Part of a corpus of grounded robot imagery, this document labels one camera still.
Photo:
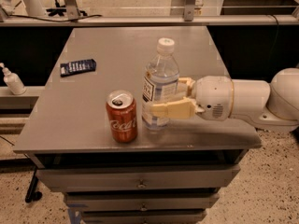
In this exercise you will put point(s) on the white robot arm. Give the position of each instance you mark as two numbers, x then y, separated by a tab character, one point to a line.
264	105

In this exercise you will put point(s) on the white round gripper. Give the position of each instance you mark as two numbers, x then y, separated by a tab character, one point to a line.
212	96

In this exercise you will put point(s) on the grey metal rail frame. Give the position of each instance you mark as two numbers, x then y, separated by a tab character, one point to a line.
161	12

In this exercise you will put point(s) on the middle grey drawer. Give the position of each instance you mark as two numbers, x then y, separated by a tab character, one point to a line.
141	202

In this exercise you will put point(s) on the top grey drawer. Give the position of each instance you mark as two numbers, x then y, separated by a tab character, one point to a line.
138	178

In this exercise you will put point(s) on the grey drawer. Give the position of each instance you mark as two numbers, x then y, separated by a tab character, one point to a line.
141	202
148	217
138	178

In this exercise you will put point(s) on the clear blue plastic water bottle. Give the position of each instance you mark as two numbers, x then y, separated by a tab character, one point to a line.
160	81

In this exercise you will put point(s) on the bottom grey drawer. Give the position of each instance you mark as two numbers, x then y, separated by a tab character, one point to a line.
148	217

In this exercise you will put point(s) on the dark blue snack packet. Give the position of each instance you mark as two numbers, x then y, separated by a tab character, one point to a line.
77	67

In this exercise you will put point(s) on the white pump dispenser bottle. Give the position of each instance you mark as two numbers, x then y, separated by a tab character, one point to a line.
13	81

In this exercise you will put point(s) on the red coke can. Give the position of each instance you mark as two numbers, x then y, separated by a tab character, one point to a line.
121	111

